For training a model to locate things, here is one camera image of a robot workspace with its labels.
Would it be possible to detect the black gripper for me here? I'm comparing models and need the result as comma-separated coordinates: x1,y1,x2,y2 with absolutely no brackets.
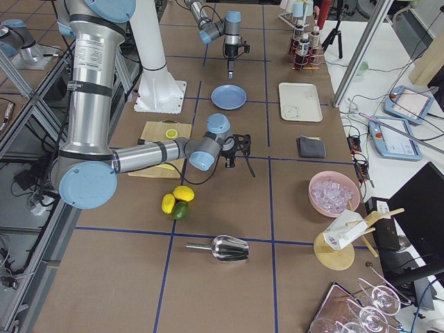
221,137,242,168
223,44,239,78

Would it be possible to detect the blue plate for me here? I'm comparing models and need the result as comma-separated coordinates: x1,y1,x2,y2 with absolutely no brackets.
211,85,247,110

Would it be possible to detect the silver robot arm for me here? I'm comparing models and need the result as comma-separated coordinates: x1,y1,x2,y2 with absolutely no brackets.
185,0,250,79
50,1,239,210

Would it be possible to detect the yellow lemon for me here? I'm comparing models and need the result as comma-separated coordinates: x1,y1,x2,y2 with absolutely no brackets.
173,185,195,202
161,194,176,214

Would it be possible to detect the lemon half slice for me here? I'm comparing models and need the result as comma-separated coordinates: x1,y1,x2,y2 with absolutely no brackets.
165,128,178,139

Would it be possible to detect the green avocado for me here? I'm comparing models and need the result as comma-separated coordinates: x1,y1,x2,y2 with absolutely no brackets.
171,201,189,221

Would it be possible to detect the dark drink bottle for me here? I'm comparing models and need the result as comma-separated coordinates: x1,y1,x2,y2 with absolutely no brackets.
297,33,309,67
289,24,305,54
309,26,320,54

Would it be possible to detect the cream bear tray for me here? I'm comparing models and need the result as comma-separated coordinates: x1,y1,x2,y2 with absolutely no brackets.
278,83,323,123

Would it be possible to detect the wooden cutting board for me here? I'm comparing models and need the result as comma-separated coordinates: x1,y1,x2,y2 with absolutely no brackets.
128,121,192,179

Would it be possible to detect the grey folded cloth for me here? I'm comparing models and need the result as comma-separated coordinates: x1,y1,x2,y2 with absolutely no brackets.
296,136,327,158

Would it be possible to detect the silver metal scoop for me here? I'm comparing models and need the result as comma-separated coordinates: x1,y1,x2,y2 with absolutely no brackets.
185,235,250,262

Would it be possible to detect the blue cup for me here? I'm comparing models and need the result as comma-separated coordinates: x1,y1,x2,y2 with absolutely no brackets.
292,0,305,18

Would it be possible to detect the steel knife sharpener rod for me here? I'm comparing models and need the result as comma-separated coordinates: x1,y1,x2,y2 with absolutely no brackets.
137,139,156,145

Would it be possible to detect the pink bowl of ice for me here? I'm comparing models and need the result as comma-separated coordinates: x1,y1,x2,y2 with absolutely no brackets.
308,171,361,217

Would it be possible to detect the green bowl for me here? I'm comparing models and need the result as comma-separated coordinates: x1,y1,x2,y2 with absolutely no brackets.
357,61,369,76

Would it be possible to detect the white paper carton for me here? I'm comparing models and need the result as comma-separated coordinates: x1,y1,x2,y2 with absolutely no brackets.
323,210,368,250

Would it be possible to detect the wooden cup stand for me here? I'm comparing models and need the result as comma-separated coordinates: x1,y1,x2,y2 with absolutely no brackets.
314,208,404,271

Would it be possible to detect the blue teach pendant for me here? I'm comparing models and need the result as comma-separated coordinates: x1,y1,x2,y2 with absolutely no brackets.
384,85,434,125
368,116,422,161

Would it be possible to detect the black monitor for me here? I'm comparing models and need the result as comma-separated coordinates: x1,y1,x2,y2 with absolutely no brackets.
374,162,443,287

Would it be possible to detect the white wire cup rack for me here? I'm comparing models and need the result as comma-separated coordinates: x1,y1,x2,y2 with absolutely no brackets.
278,0,314,28

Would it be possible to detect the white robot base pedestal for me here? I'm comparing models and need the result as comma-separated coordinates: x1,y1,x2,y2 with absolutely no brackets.
130,0,187,114

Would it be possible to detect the copper wire bottle rack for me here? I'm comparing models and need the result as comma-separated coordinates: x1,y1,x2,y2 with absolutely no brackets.
289,33,324,71

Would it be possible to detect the aluminium frame post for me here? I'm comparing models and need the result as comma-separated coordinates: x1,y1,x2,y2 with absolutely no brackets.
332,0,393,108

